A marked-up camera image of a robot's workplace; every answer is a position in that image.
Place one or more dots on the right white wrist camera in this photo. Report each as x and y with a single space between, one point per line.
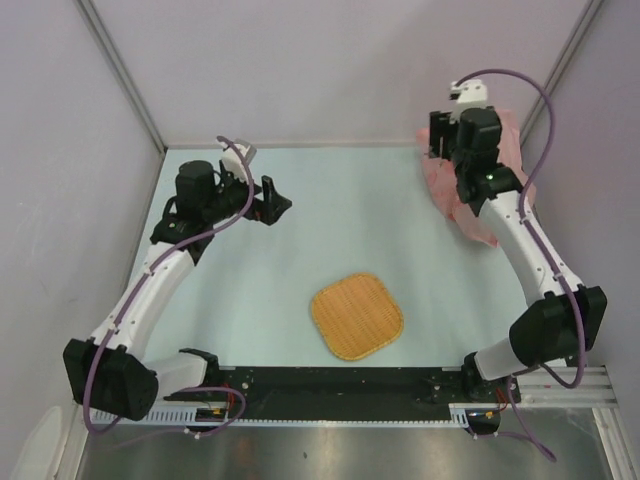
468 94

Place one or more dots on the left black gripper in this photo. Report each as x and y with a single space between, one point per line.
276 203

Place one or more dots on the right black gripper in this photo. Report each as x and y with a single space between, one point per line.
439 125

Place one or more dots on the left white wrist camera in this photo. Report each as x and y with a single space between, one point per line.
237 155

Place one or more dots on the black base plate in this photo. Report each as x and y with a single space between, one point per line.
362 394

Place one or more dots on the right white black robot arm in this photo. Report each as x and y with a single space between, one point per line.
563 315

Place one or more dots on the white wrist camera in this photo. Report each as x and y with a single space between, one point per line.
468 94
237 155

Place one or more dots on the woven bamboo tray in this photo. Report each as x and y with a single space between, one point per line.
357 316

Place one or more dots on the white slotted cable duct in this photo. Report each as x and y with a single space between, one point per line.
192 416

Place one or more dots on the pink plastic bag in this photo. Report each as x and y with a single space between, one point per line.
441 180

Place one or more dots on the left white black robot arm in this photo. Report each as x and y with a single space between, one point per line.
106 371

